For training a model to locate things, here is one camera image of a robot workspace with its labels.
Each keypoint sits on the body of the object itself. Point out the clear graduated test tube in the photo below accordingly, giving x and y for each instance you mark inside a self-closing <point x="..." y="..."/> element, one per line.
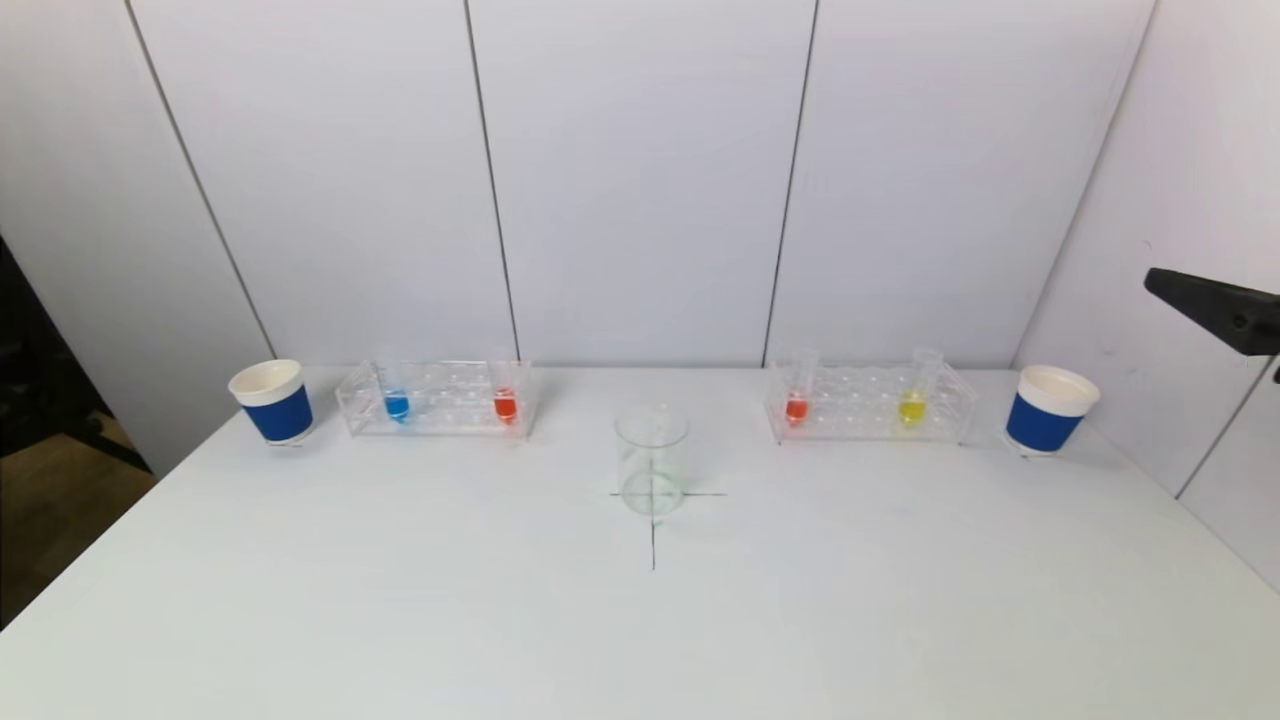
<point x="911" y="408"/>

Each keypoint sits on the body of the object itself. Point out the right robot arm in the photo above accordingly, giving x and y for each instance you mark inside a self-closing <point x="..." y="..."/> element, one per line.
<point x="1230" y="310"/>

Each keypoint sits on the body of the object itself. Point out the clear glass beaker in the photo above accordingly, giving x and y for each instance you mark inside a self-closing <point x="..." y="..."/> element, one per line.
<point x="652" y="490"/>

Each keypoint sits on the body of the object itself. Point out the test tube with red liquid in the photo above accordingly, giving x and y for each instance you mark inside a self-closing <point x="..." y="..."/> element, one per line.
<point x="796" y="408"/>
<point x="505" y="405"/>

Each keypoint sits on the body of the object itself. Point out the clear acrylic test tube rack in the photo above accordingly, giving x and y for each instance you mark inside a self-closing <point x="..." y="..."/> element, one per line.
<point x="450" y="415"/>
<point x="860" y="420"/>

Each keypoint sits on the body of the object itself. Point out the test tube with blue liquid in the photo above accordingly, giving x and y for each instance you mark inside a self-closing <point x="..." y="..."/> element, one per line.
<point x="396" y="405"/>

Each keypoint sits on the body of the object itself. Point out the blue and white paper cup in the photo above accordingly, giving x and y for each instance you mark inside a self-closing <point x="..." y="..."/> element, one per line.
<point x="1045" y="420"/>
<point x="276" y="412"/>

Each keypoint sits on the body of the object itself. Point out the black office chair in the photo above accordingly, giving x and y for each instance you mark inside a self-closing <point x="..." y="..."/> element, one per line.
<point x="40" y="390"/>

